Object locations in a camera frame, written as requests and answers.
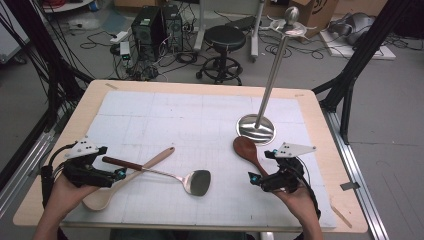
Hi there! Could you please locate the tangle of black floor cables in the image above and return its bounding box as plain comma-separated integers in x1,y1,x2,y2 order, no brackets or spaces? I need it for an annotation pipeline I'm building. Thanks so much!
79,29,204,82

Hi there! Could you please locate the hand-held gripper cable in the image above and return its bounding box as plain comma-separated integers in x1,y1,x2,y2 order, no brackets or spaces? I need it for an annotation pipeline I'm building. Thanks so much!
40,142,79,209
298,159,323,221

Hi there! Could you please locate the black metal frame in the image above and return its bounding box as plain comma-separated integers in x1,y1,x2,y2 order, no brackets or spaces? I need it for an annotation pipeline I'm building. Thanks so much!
0,0,95,188
312,0,414,145

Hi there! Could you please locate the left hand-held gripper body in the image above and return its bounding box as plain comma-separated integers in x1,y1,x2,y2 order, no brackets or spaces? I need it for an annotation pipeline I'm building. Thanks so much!
61,136,118,188

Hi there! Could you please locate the black bag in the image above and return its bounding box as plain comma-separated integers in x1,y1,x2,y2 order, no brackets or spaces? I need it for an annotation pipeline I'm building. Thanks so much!
225,15,258,32

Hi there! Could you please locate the black computer tower green label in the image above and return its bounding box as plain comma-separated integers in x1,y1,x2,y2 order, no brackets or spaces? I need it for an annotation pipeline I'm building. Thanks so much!
130,5,164,63

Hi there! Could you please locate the open cardboard box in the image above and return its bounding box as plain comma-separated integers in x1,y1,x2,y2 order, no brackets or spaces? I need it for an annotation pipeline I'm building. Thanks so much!
289,0,341,38

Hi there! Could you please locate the white round table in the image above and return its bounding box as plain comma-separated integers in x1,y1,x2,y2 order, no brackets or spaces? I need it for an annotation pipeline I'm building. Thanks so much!
42,0,95,14

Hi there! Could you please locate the gray bag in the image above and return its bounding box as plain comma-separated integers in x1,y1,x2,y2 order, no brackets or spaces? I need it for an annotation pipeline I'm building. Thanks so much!
328,12,376,46

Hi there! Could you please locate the black round stool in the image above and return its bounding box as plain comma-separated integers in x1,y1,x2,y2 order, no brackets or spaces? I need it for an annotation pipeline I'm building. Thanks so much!
195,24,247,86

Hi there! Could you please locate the left hand-held gripper cable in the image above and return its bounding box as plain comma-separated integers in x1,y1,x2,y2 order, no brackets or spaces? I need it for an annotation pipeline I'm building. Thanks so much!
40,142,79,209

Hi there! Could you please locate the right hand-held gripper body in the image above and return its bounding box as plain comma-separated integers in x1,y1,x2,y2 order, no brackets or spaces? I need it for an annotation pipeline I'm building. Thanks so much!
259,142,317,194

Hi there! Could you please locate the metal spatula brown handle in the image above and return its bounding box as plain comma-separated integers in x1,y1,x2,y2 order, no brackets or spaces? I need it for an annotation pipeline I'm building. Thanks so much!
101,155,212,197

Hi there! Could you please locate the white power strip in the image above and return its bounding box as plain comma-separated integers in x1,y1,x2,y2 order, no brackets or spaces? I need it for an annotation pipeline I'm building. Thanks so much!
109,30,129,44

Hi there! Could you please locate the light wooden spoon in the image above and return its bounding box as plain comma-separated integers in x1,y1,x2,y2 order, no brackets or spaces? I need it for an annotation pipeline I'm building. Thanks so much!
82,146,176,212

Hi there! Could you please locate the steel utensil stand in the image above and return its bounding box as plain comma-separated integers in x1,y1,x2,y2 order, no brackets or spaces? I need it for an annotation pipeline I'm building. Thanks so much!
235,5,308,146

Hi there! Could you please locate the gray tape strip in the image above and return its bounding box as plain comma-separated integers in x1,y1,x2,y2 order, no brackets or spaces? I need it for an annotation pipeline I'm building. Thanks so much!
339,181,361,192

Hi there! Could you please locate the dark brown wooden spoon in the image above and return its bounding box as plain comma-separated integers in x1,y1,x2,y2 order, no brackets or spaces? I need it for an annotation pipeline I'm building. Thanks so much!
232,135,270,179

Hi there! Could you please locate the small brown cardboard box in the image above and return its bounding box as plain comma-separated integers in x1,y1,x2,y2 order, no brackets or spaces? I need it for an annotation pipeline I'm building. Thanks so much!
113,0,161,8

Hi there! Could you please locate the white power adapter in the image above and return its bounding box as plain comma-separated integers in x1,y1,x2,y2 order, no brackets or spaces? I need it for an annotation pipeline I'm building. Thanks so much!
119,41,132,66

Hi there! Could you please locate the person's left hand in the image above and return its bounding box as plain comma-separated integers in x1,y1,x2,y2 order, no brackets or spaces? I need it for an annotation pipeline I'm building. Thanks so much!
45,173,100,219

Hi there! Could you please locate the thin wooden strip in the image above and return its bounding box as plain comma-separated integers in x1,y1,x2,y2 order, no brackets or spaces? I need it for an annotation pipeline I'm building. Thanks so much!
329,204,354,230

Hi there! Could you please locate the right hand-held gripper cable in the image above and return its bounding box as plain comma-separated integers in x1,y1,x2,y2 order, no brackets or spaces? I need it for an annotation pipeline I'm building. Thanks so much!
298,159,323,221

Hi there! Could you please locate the person's right hand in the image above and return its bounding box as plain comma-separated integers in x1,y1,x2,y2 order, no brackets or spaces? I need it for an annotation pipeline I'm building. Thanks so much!
273,184,322,232

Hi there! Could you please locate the aluminium rail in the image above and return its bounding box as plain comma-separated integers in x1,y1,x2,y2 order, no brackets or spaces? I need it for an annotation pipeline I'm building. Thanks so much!
323,109,390,240
0,129,58,218

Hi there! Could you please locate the white flat board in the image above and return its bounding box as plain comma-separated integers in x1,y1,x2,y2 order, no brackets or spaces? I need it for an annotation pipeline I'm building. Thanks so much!
319,31,397,61

